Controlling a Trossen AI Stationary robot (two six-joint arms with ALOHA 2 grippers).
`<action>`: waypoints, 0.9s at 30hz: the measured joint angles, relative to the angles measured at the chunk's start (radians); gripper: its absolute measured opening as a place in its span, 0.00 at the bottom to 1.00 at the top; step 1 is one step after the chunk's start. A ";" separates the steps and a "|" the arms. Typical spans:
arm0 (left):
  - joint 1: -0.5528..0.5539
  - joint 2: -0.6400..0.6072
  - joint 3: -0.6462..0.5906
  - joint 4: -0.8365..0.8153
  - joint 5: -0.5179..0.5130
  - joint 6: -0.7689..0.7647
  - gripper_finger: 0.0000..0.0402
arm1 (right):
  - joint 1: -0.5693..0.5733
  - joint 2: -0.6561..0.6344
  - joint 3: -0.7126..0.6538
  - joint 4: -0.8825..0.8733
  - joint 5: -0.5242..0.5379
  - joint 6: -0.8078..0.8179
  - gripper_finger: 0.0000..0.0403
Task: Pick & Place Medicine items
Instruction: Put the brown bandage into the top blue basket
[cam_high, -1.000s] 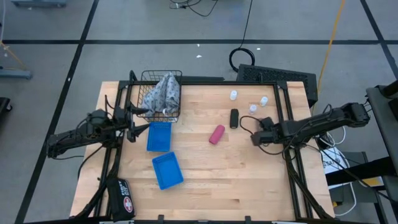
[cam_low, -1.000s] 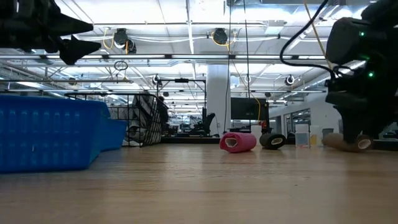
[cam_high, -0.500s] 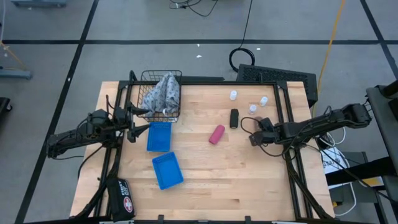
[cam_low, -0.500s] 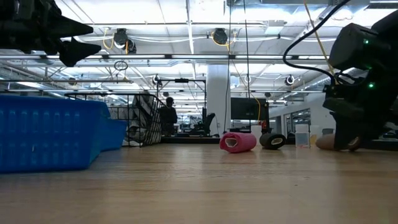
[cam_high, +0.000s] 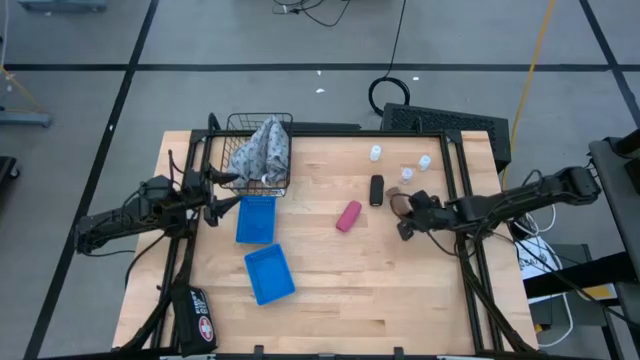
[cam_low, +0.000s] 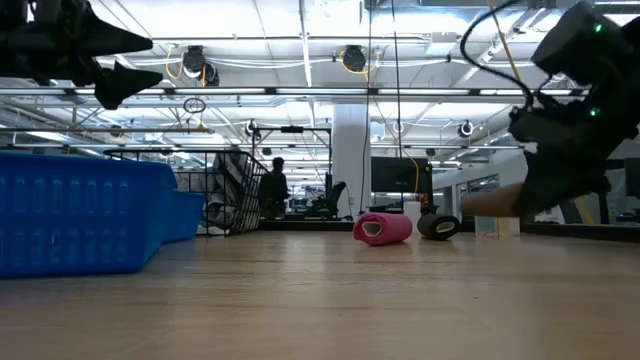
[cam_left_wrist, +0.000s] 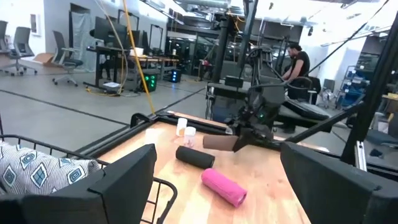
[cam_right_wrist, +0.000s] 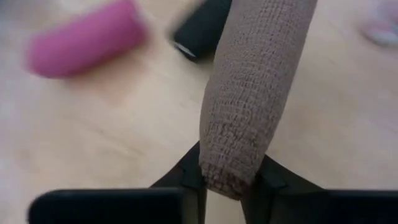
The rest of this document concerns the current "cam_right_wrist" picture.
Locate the black bandage roll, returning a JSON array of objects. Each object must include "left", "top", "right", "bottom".
[{"left": 172, "top": 0, "right": 233, "bottom": 63}]

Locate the brown bandage roll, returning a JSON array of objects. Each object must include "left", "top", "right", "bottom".
[{"left": 198, "top": 0, "right": 318, "bottom": 200}]

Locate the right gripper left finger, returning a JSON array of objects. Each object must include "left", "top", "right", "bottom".
[{"left": 27, "top": 141, "right": 208, "bottom": 224}]

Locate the pink bandage roll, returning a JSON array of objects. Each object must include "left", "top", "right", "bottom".
[{"left": 24, "top": 0, "right": 149, "bottom": 78}]

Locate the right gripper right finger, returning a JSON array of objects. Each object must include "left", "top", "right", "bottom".
[{"left": 241, "top": 155, "right": 398, "bottom": 224}]

